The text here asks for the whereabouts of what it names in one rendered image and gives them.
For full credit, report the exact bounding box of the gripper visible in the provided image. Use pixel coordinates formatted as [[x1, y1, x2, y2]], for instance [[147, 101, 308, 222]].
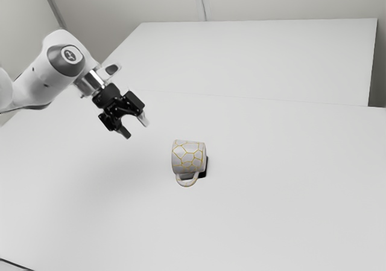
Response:
[[92, 83, 151, 141]]

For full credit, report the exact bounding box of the white mug with yellow lines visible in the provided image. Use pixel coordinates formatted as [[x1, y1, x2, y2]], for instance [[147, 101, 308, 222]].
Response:
[[171, 139, 207, 188]]

